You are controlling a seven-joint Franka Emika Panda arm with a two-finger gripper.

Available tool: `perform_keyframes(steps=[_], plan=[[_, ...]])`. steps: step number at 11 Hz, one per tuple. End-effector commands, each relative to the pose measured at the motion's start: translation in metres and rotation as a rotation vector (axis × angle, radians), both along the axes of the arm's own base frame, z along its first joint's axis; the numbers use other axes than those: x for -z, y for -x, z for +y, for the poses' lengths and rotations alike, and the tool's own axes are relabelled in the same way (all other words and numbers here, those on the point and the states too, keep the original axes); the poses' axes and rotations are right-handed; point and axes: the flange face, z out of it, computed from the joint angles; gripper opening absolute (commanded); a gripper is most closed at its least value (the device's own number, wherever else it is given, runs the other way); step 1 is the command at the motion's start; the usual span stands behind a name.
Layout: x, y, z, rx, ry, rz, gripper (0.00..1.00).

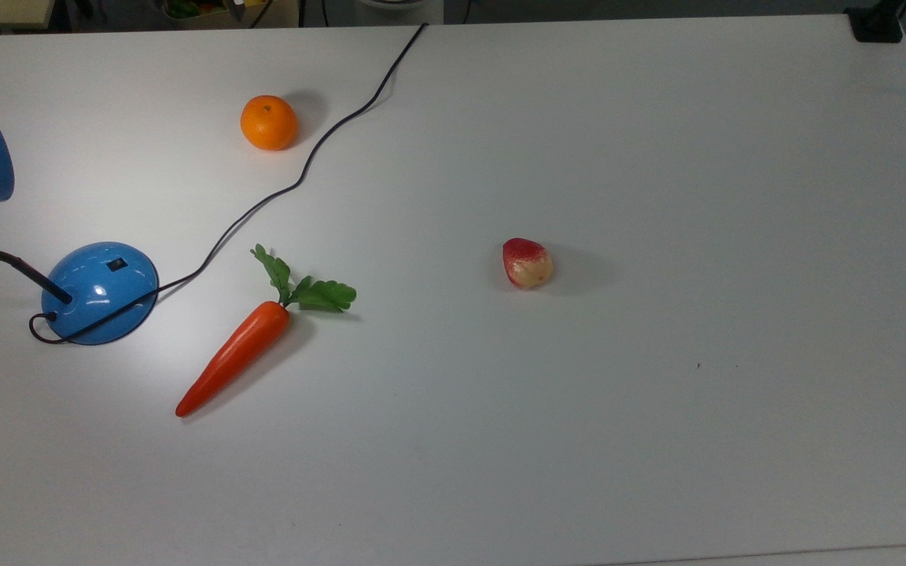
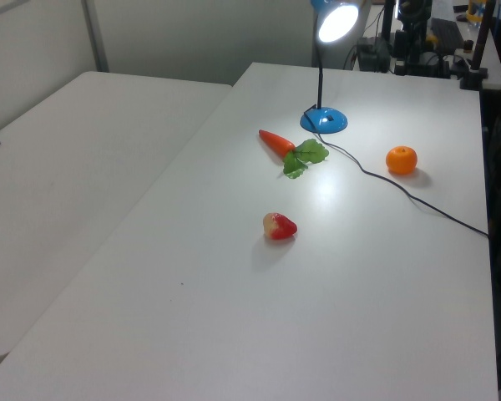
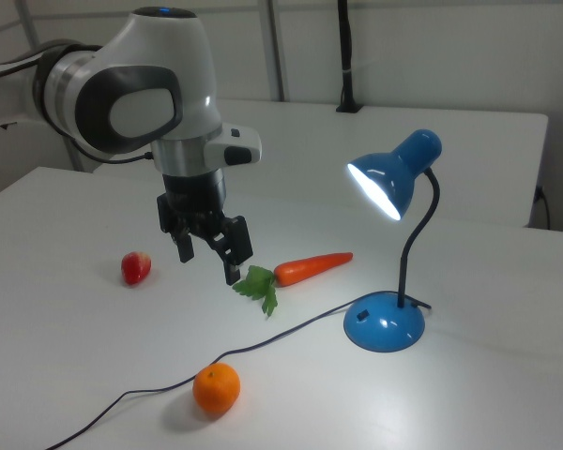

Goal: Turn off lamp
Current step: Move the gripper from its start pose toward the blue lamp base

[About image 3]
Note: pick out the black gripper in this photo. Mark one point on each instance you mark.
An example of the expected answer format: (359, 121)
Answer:
(192, 197)

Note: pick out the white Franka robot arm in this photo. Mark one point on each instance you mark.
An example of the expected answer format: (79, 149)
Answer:
(141, 108)

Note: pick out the blue gooseneck desk lamp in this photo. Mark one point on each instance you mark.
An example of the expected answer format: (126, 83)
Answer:
(384, 323)

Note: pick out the red toy strawberry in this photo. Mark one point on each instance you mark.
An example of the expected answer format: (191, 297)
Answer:
(135, 269)

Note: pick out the orange toy carrot with leaves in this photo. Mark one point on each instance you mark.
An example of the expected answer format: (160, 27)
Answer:
(309, 267)

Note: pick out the orange toy mandarin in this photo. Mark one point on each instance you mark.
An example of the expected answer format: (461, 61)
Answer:
(216, 388)

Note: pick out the grey partition post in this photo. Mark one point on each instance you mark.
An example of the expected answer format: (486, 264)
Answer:
(276, 47)

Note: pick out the black clamped camera pole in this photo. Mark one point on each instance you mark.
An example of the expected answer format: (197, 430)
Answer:
(346, 47)

